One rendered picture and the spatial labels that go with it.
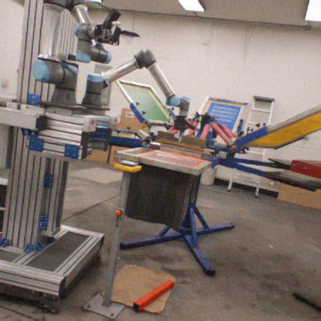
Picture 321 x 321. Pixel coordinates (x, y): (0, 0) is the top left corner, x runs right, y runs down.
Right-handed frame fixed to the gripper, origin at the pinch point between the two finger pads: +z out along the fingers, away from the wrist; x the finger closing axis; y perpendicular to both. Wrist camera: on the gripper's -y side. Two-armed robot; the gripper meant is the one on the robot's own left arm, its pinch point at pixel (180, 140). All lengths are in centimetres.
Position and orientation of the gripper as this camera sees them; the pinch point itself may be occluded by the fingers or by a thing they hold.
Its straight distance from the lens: 290.7
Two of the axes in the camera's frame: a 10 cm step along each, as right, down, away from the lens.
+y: -9.4, -2.1, 2.8
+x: -3.1, 1.0, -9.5
